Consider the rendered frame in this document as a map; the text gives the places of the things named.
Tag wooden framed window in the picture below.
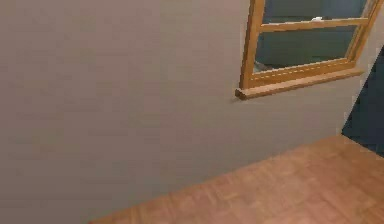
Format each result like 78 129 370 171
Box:
234 0 384 101

